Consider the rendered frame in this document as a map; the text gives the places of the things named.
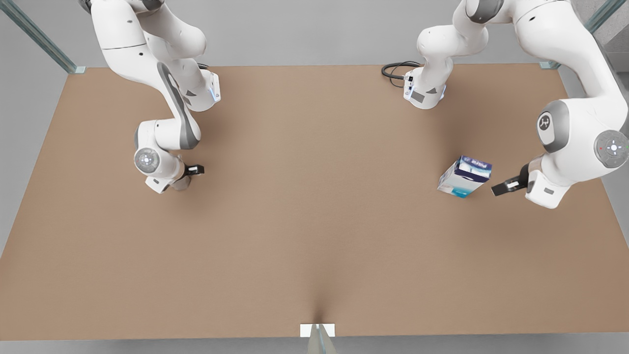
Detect blue and white carton box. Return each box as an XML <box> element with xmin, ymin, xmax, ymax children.
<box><xmin>437</xmin><ymin>155</ymin><xmax>493</xmax><ymax>199</ymax></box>

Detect black cable loop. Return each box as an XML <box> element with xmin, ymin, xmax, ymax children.
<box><xmin>381</xmin><ymin>61</ymin><xmax>423</xmax><ymax>89</ymax></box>

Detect silver frame post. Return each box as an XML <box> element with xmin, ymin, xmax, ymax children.
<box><xmin>300</xmin><ymin>323</ymin><xmax>337</xmax><ymax>354</ymax></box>
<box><xmin>0</xmin><ymin>0</ymin><xmax>86</xmax><ymax>75</ymax></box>
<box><xmin>539</xmin><ymin>0</ymin><xmax>627</xmax><ymax>70</ymax></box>

